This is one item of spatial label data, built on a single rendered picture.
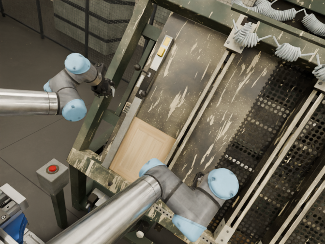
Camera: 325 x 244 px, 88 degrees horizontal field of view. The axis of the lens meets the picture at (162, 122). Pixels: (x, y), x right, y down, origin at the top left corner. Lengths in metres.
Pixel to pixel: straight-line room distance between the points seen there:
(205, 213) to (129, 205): 0.19
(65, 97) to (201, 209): 0.52
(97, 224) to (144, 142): 0.83
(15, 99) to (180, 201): 0.51
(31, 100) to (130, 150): 0.72
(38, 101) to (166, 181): 0.43
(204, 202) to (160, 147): 0.69
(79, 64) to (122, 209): 0.51
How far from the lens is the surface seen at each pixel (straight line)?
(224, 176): 0.48
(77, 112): 0.63
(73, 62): 0.71
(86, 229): 0.35
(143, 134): 1.13
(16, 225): 1.17
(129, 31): 1.23
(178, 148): 1.07
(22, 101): 0.61
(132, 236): 1.87
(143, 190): 0.41
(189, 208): 0.47
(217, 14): 1.12
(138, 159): 1.17
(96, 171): 1.30
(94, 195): 1.32
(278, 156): 1.13
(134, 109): 1.11
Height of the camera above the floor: 1.96
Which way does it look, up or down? 38 degrees down
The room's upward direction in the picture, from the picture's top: 22 degrees clockwise
